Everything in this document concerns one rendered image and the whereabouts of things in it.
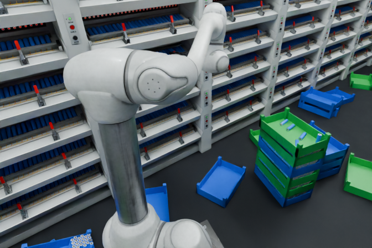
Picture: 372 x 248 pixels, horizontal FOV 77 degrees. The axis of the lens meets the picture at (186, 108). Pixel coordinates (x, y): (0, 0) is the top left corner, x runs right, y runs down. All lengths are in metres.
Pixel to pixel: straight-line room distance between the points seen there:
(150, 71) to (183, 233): 0.55
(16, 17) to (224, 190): 1.36
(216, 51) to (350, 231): 1.17
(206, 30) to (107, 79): 0.45
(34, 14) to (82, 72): 0.55
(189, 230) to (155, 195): 0.77
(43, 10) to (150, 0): 0.45
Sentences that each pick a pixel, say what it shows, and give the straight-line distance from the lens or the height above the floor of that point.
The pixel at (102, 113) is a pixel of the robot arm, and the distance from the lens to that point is 0.60.
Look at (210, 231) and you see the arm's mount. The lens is 1.14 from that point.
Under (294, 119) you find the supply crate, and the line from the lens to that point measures 1.50.
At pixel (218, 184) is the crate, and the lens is 1.61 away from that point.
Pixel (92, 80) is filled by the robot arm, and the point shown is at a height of 1.01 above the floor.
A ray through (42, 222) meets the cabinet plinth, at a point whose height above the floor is 0.05.
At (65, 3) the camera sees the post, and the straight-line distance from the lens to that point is 1.10.
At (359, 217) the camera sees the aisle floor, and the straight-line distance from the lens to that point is 1.71.
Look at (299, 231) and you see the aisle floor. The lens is 1.51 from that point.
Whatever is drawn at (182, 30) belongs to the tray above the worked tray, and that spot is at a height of 0.93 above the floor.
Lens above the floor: 1.22
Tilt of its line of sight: 31 degrees down
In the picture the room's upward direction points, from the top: 3 degrees counter-clockwise
